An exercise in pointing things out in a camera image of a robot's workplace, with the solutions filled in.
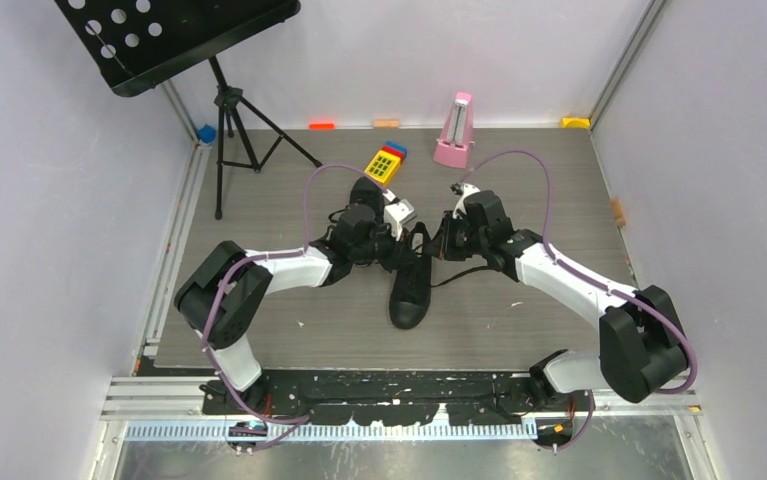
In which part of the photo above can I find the blue corner block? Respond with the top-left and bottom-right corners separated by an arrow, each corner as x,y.
197,125 -> 217,144

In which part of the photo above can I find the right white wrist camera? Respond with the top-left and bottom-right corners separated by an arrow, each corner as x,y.
451,183 -> 481,219

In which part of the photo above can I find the tan wooden block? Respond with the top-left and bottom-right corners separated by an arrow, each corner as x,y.
373,119 -> 401,129

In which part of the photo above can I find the yellow toy brick block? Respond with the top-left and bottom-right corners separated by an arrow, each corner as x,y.
364,141 -> 408,186

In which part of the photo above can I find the yellow corner block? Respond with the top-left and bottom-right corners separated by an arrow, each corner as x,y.
560,117 -> 591,130

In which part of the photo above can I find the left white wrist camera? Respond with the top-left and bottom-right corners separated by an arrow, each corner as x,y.
383,190 -> 416,240

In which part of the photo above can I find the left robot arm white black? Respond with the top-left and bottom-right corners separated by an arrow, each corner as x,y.
173,200 -> 415,414

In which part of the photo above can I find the pink metronome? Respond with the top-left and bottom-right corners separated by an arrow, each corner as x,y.
433,92 -> 474,169

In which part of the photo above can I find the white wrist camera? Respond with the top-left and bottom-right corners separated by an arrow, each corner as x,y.
451,183 -> 481,219
383,190 -> 416,240

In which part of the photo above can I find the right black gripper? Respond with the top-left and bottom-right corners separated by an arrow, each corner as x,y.
426,210 -> 489,262

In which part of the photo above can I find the black music stand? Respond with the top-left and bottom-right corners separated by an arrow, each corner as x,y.
53,0 -> 324,221

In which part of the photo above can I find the wooden block right edge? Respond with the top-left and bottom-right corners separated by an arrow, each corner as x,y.
610,198 -> 627,228

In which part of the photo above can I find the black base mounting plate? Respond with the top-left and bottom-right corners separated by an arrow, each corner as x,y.
199,369 -> 594,427

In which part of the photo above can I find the black canvas shoe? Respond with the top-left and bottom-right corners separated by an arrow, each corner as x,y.
328,177 -> 386,224
382,221 -> 490,331

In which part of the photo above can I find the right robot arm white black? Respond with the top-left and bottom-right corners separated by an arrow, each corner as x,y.
436,184 -> 696,411

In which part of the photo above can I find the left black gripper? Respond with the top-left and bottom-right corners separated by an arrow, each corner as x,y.
349,216 -> 417,273

